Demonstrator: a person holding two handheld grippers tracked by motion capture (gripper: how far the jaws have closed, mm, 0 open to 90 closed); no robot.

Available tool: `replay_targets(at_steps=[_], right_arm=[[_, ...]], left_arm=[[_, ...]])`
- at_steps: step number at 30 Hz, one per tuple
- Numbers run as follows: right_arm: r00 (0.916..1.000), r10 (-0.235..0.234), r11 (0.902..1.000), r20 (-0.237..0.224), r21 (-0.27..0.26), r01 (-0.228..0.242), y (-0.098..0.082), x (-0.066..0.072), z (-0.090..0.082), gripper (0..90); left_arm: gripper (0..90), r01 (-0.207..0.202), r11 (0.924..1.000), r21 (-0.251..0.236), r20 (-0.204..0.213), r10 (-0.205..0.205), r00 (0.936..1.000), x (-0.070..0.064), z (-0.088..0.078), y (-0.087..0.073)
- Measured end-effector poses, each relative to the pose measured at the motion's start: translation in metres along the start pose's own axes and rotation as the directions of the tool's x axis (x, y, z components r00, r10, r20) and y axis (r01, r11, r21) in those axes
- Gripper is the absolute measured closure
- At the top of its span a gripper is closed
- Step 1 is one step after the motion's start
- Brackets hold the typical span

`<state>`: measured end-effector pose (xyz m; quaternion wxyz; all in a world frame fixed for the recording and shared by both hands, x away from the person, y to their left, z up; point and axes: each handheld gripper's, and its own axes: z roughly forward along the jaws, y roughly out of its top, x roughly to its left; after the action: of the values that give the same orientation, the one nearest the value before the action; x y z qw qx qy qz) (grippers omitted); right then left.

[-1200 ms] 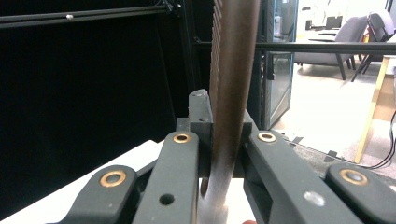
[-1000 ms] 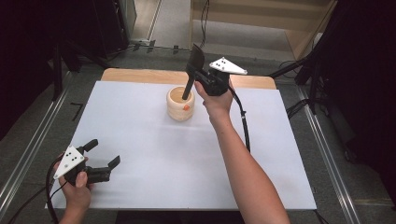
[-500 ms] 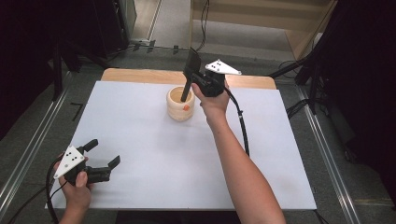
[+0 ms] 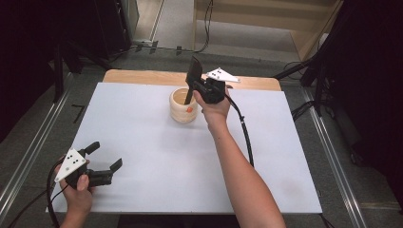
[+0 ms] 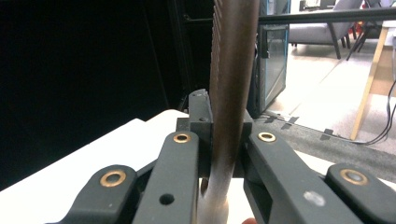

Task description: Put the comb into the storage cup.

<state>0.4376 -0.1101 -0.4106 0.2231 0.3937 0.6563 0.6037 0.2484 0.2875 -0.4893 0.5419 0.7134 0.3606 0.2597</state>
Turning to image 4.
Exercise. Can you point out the dark cabinet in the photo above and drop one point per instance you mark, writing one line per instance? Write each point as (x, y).
(117, 22)

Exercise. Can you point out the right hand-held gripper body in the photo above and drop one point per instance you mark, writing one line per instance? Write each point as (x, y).
(214, 88)

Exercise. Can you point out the person's right hand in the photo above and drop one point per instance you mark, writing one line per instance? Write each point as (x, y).
(215, 112)

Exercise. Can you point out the white board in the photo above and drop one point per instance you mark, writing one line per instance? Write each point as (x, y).
(152, 148)

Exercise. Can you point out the wooden table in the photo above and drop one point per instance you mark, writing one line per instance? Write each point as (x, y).
(142, 77)

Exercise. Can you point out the metal floor rail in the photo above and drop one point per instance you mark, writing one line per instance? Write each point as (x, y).
(335, 158)
(28, 155)

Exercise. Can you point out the person's left hand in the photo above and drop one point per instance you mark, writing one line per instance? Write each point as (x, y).
(79, 198)

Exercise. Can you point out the beige round cup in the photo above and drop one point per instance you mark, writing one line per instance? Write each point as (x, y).
(182, 109)

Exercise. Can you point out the black metal stand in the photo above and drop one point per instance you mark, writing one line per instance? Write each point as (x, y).
(58, 72)
(316, 82)

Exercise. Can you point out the light wooden shelf unit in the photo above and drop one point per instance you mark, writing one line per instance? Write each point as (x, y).
(263, 22)

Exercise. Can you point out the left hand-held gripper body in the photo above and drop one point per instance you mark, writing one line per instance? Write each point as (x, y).
(74, 164)

